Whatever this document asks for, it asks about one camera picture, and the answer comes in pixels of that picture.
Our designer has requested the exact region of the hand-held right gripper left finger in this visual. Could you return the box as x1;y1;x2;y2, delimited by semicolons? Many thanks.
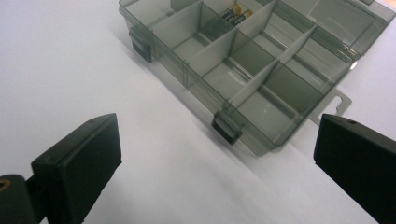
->
31;112;123;224

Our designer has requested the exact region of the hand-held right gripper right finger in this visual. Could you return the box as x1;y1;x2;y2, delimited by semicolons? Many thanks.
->
313;113;396;224

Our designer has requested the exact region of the clear grey compartment organizer box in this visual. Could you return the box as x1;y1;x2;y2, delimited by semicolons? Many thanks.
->
118;0;396;157

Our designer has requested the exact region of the black and orange battery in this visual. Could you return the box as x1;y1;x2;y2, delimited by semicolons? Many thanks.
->
229;8;254;27
219;3;244;21

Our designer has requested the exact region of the white table cover sheet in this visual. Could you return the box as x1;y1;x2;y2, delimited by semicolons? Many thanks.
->
0;0;396;224

